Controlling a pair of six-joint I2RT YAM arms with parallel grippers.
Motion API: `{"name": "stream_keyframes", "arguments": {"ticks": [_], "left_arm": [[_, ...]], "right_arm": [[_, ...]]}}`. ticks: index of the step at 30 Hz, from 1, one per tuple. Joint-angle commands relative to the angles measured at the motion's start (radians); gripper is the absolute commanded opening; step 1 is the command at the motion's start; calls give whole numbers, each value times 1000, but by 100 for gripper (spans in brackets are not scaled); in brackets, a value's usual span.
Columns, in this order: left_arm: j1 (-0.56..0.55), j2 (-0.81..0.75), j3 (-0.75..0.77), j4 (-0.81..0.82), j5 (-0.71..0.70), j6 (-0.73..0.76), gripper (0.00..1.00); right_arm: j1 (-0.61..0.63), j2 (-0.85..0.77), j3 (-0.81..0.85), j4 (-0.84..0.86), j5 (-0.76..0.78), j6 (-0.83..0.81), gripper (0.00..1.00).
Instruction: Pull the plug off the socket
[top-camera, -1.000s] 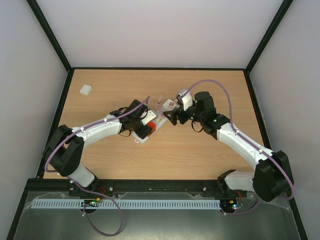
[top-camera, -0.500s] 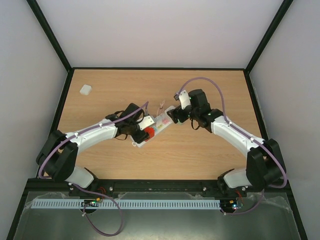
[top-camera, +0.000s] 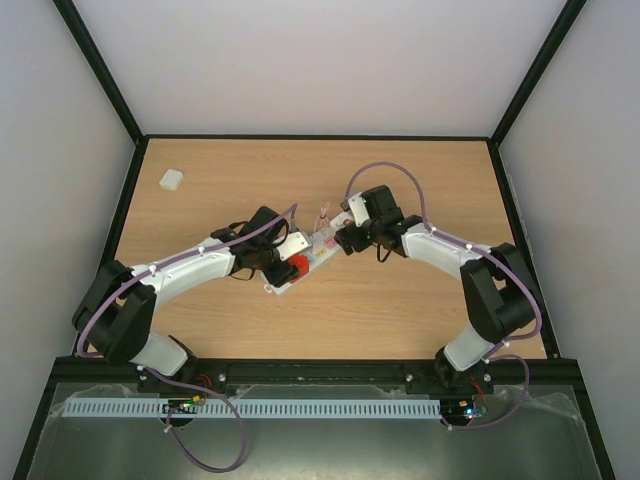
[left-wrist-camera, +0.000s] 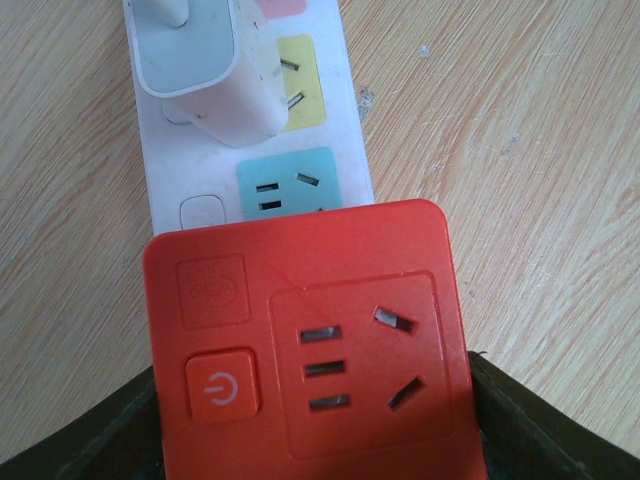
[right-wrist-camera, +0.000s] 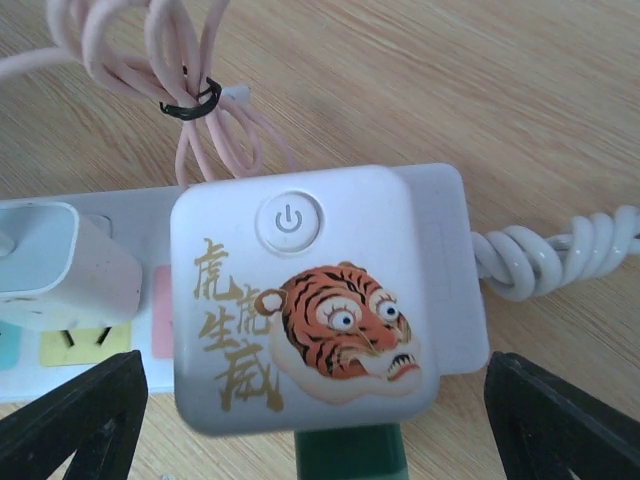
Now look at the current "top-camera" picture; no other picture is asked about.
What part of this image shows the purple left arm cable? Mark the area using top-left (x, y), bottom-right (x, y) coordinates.
top-left (74, 202), bottom-right (301, 474)

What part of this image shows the black metal frame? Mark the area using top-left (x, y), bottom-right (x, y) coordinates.
top-left (12, 0), bottom-right (616, 480)

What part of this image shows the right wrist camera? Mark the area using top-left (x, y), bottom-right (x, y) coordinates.
top-left (342, 192), bottom-right (370, 227)

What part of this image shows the red cube socket adapter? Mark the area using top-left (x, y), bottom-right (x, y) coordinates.
top-left (288, 254), bottom-right (311, 282)

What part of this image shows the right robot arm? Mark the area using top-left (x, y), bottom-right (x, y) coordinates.
top-left (335, 185), bottom-right (542, 392)

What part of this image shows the white plug adapter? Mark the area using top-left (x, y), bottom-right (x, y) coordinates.
top-left (159, 169), bottom-right (184, 191)

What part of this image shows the white tiger cube adapter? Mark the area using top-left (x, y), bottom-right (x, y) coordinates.
top-left (330, 212), bottom-right (353, 230)

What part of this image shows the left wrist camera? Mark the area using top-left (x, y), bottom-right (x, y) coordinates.
top-left (276, 231), bottom-right (311, 261)

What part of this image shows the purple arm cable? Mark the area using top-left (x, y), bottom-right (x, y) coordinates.
top-left (74, 202), bottom-right (301, 474)
top-left (342, 162), bottom-right (544, 431)

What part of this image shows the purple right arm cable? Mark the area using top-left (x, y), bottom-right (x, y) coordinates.
top-left (342, 162), bottom-right (544, 431)

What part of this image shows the light blue slotted cable duct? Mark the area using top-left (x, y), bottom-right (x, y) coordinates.
top-left (62, 398), bottom-right (441, 420)

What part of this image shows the white multicolour power strip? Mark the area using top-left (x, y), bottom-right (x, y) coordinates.
top-left (261, 212), bottom-right (353, 296)

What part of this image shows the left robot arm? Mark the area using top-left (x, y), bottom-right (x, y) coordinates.
top-left (72, 206), bottom-right (309, 377)

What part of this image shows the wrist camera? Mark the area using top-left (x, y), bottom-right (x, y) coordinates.
top-left (276, 231), bottom-right (311, 261)
top-left (342, 192), bottom-right (370, 227)

